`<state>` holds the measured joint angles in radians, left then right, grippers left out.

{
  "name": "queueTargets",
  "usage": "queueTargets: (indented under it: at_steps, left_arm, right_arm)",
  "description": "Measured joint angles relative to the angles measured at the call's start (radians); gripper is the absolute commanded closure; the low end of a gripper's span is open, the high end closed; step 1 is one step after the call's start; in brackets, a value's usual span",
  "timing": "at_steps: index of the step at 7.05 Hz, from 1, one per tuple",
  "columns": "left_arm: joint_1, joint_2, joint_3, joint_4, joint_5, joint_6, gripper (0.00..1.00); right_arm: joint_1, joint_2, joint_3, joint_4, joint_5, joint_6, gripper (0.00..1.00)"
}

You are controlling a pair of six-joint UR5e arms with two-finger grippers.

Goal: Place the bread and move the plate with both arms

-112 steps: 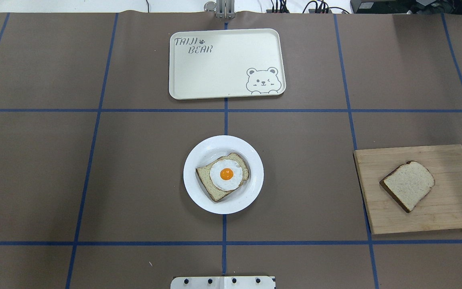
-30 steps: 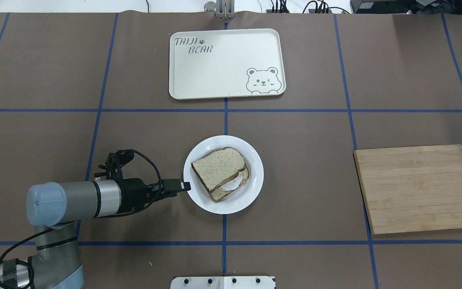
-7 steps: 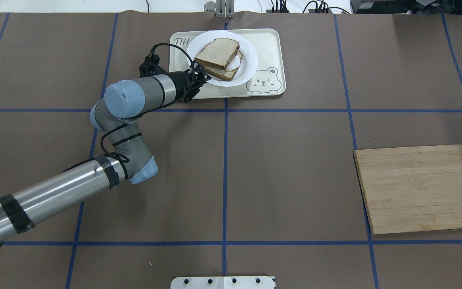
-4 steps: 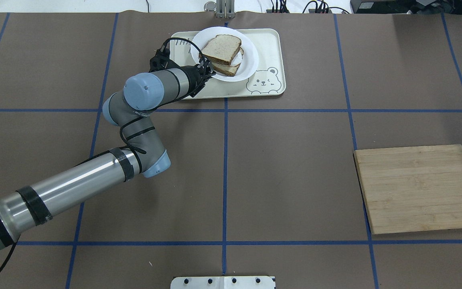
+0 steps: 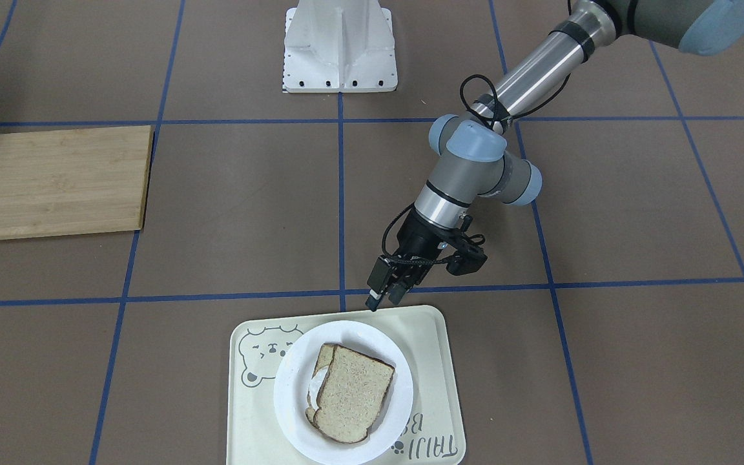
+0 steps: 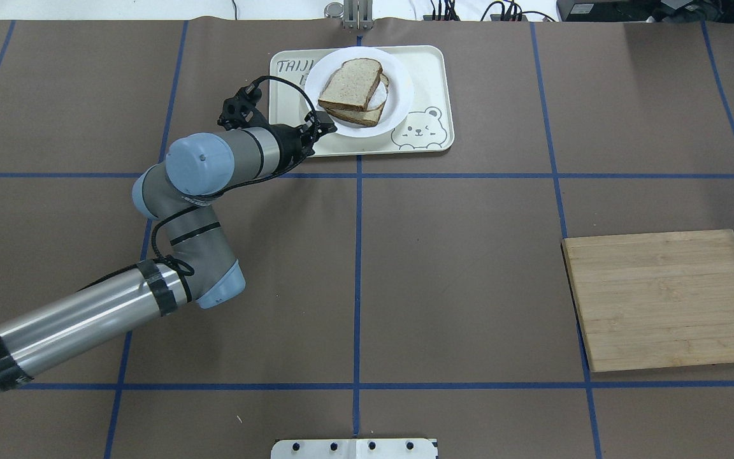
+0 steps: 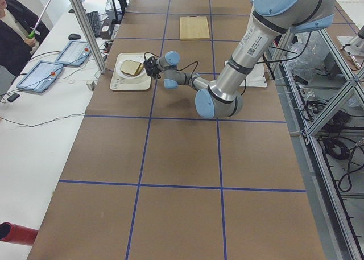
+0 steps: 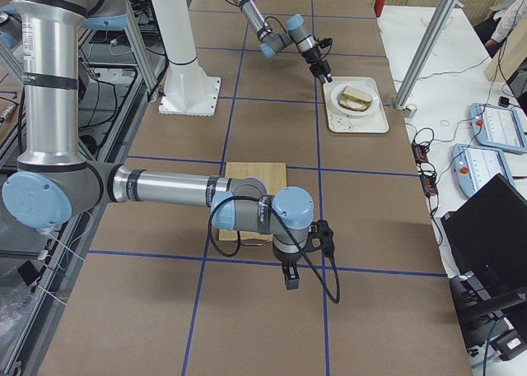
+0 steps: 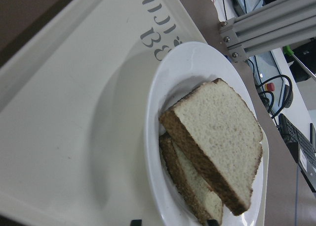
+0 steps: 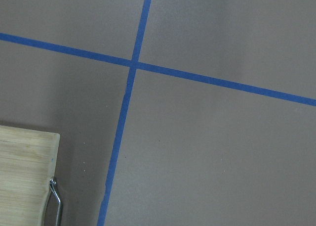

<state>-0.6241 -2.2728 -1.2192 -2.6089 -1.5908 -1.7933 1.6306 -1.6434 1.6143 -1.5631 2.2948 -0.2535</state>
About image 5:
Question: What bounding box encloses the wooden cutting board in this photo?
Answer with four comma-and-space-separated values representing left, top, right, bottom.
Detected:
0, 125, 154, 240

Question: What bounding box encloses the cream bear tray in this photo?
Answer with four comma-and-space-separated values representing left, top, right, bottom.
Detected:
225, 304, 466, 464

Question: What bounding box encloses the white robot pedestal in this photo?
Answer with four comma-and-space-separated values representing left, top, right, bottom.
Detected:
282, 1, 398, 94

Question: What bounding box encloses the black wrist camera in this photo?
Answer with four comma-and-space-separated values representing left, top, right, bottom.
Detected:
445, 244, 488, 276

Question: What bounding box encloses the fried egg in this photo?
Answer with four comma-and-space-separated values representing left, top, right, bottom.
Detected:
307, 365, 329, 411

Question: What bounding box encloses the white round plate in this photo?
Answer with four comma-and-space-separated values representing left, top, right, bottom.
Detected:
274, 320, 415, 464

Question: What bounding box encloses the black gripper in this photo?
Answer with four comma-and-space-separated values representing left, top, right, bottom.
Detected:
365, 210, 460, 312

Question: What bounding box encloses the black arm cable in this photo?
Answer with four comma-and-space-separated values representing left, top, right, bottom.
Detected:
382, 73, 573, 265

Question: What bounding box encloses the bread slice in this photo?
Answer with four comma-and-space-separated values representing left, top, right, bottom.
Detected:
306, 342, 336, 426
313, 344, 395, 444

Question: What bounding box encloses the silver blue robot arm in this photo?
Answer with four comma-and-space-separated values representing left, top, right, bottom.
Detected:
366, 1, 744, 311

